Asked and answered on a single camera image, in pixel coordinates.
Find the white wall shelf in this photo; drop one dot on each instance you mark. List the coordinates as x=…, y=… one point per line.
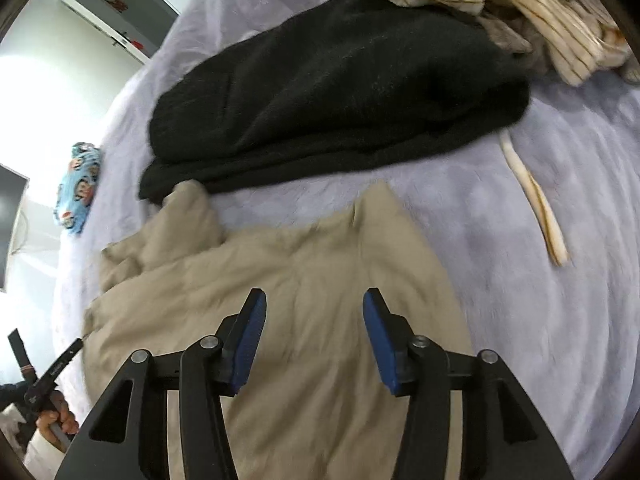
x=145, y=30

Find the beige puffer jacket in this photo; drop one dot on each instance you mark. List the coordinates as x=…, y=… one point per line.
x=310, y=270

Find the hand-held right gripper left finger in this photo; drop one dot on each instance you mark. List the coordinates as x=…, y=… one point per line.
x=247, y=345

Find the grey knit cloth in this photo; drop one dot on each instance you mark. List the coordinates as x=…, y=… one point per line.
x=510, y=35

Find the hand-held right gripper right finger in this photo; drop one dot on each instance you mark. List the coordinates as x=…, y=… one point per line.
x=382, y=345

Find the purple fleece blanket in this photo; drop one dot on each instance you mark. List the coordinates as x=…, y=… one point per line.
x=500, y=310

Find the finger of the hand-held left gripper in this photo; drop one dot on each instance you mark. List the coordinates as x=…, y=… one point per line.
x=21, y=352

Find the wall monitor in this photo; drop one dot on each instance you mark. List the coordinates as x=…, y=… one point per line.
x=10, y=220

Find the person's left hand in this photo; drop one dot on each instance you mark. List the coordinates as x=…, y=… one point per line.
x=67, y=415

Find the blue monkey print cloth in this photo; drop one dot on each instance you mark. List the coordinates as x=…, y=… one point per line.
x=77, y=190

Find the beige striped fabric belt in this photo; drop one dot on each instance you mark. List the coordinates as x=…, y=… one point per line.
x=537, y=200

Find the black folded garment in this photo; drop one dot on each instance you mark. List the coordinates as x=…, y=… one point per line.
x=325, y=95

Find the beige striped garment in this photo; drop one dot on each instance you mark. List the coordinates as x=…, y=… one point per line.
x=560, y=25

